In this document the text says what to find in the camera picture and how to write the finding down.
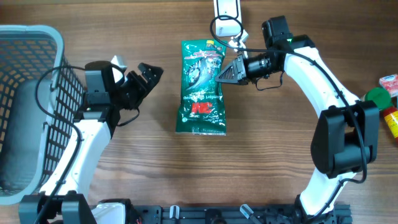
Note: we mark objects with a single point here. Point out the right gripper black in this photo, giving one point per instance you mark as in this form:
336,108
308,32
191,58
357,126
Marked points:
239,72

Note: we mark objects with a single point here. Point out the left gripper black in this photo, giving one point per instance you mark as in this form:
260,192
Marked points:
142,85

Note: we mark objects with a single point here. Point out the green 3M gloves packet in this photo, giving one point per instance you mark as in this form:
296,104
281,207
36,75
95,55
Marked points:
201,109

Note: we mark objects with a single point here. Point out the green lid glass jar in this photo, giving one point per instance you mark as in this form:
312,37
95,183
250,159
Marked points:
379,96

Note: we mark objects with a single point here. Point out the small red tissue box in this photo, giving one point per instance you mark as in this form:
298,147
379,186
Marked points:
390,83

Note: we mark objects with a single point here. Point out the yellow red sauce bottle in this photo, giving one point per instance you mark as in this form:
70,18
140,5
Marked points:
390,117

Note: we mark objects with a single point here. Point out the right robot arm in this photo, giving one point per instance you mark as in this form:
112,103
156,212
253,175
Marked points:
346,136

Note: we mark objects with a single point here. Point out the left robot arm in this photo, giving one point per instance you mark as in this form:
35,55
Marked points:
62,199

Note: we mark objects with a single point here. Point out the grey plastic mesh basket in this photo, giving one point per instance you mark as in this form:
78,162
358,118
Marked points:
36,85

